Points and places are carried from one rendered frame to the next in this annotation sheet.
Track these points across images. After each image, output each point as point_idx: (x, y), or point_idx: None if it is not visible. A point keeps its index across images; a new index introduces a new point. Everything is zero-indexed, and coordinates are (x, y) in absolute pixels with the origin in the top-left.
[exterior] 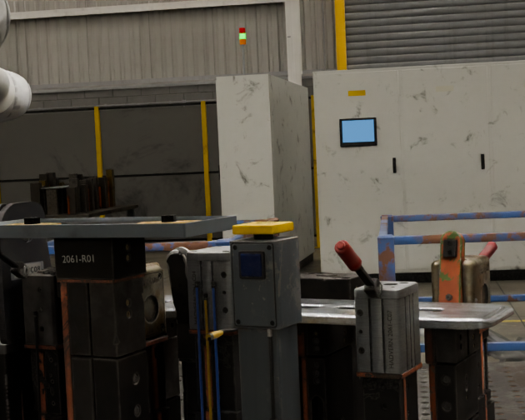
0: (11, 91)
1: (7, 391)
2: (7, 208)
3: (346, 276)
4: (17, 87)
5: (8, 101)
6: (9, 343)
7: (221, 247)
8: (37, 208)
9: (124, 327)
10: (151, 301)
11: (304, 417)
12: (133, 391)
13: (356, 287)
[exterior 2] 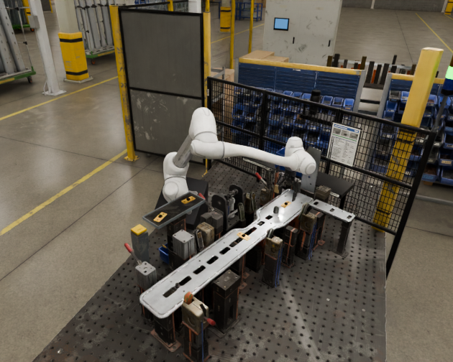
0: (295, 166)
1: None
2: (214, 195)
3: (221, 283)
4: (300, 165)
5: (293, 168)
6: None
7: (185, 235)
8: (223, 200)
9: (168, 230)
10: (202, 236)
11: None
12: (170, 243)
13: (217, 287)
